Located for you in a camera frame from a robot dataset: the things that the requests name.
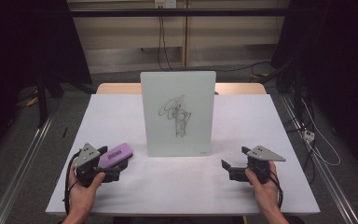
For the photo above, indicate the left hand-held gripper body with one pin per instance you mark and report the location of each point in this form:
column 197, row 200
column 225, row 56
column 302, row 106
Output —
column 87, row 155

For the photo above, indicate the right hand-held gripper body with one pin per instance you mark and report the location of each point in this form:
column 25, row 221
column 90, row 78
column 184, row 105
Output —
column 259, row 161

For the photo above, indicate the purple board eraser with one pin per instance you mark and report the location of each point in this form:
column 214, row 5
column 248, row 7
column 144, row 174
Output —
column 115, row 154

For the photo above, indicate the glass whiteboard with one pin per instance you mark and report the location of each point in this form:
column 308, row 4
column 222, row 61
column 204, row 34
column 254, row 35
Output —
column 177, row 93

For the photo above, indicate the person's right hand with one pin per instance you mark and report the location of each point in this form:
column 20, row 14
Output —
column 265, row 194

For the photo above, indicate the person's left hand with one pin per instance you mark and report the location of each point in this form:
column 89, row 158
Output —
column 82, row 196

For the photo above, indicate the small black floor stick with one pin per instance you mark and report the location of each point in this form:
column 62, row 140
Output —
column 65, row 132

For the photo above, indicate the white power strip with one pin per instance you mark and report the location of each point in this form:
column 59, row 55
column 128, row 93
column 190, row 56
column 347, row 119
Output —
column 309, row 135

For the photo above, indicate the black metal stand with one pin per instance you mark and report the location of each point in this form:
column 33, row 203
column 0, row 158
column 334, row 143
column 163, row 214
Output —
column 42, row 102

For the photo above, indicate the black curtain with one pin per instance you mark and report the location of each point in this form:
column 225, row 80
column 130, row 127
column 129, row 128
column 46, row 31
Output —
column 18, row 56
column 338, row 62

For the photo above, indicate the aluminium floor rail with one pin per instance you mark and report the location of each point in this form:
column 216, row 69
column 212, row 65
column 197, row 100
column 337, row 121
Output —
column 326, row 177
column 21, row 174

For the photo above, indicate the black horizontal frame bar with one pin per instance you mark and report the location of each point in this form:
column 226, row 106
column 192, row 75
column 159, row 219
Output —
column 180, row 12

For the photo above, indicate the white wall socket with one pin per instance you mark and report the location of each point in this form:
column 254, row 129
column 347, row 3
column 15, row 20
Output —
column 165, row 3

